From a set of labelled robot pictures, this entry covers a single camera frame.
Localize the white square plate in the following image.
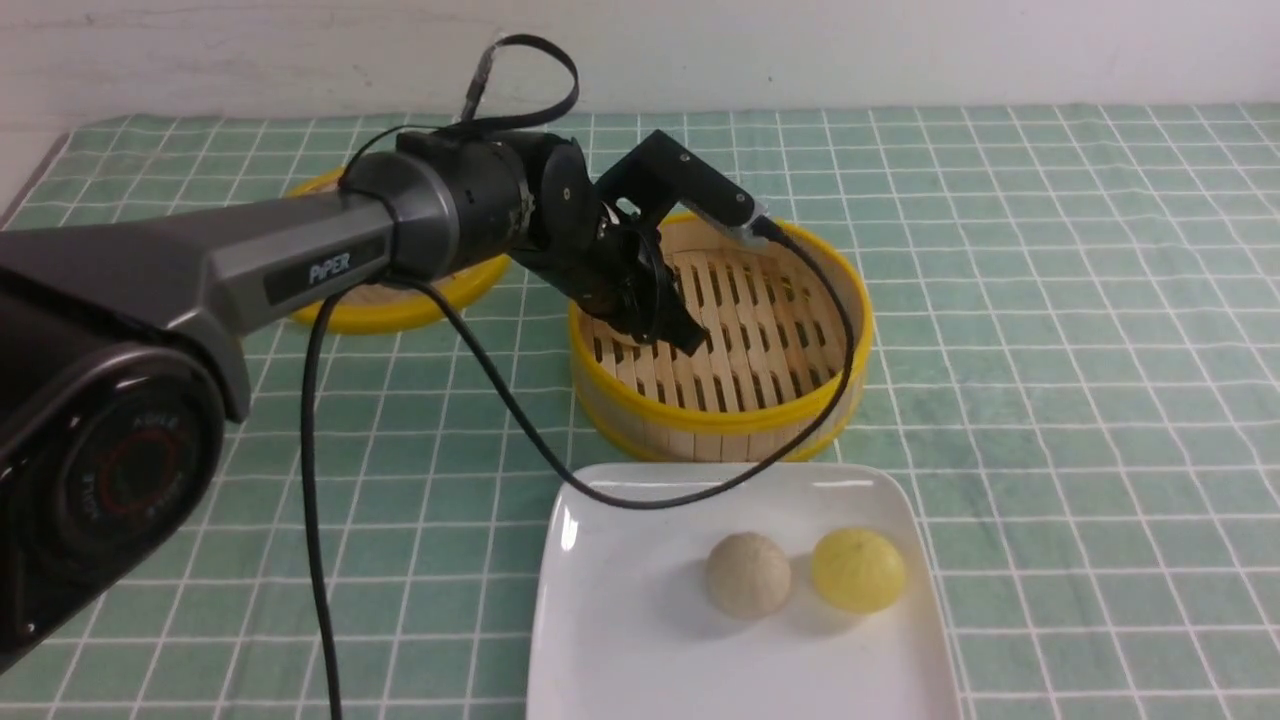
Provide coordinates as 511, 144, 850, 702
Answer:
525, 462, 963, 719

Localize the white steamed bun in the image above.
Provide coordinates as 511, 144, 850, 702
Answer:
705, 532, 794, 621

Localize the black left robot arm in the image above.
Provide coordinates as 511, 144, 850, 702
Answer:
1, 131, 704, 669

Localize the yellow rimmed bamboo steamer lid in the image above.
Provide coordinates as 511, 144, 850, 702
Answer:
283, 168, 512, 334

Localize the yellow rimmed bamboo steamer basket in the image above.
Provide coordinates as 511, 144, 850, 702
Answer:
568, 213, 876, 462

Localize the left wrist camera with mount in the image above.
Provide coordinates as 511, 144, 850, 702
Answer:
595, 129, 785, 246

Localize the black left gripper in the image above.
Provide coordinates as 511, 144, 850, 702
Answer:
509, 195, 708, 356

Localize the yellow steamed bun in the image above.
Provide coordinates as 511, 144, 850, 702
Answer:
810, 527, 908, 615

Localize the green checkered tablecloth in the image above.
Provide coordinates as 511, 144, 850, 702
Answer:
3, 105, 1279, 719

